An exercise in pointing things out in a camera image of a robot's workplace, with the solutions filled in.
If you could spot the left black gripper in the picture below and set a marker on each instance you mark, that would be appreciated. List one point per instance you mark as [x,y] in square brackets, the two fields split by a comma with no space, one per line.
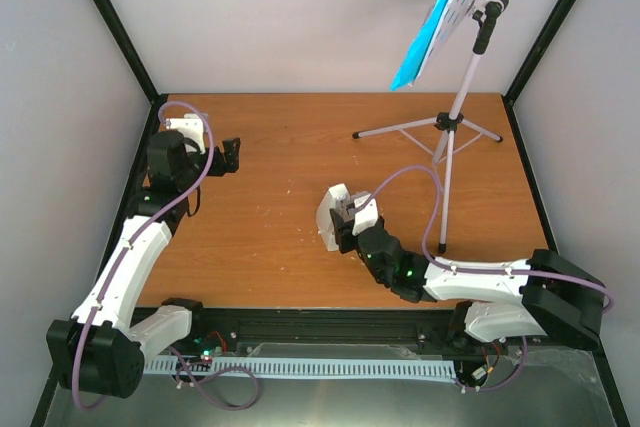
[219,168]

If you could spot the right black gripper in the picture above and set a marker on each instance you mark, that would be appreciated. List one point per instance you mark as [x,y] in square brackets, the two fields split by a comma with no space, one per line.
[342,230]

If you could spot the white metronome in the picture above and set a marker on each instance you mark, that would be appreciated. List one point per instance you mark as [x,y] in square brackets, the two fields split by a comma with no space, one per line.
[336,198]

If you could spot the white music stand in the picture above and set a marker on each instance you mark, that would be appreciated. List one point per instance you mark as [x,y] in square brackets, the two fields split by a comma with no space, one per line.
[436,135]

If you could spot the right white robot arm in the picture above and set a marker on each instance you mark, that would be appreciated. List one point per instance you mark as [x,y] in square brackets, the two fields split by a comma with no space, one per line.
[542,296]

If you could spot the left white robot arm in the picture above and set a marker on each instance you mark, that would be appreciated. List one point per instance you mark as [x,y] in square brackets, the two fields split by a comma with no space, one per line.
[151,222]

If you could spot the blue sheet music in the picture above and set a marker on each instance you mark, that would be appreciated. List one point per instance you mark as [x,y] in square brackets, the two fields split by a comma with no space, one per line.
[417,52]

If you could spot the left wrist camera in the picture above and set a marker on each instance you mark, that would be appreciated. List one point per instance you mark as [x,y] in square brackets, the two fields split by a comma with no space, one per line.
[192,127]

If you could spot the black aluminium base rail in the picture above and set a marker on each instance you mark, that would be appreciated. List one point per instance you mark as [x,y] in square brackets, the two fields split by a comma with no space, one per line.
[320,329]

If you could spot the light blue cable duct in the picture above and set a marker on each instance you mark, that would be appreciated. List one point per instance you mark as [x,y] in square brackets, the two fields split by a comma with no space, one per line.
[328,369]

